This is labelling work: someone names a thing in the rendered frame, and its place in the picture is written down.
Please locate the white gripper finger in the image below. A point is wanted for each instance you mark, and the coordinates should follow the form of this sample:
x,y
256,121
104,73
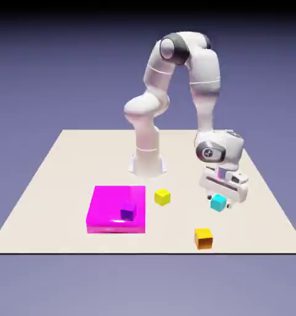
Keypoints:
x,y
229,204
209,195

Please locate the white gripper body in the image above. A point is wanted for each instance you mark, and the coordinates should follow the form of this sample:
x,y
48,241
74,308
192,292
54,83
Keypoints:
x,y
224,186

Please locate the small cyan cube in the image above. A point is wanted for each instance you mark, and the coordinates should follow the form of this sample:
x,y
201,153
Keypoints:
x,y
218,203

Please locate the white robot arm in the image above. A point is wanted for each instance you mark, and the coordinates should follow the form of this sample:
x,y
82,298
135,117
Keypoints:
x,y
204,74

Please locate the small orange cube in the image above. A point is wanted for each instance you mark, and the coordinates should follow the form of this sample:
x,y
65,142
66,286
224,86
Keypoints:
x,y
203,238

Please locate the small yellow cube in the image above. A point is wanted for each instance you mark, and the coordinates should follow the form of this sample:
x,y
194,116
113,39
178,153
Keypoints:
x,y
162,197

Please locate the small purple cube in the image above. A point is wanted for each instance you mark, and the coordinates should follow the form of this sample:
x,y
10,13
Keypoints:
x,y
128,212

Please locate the large magenta box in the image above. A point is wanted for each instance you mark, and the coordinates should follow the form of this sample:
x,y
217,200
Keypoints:
x,y
113,209

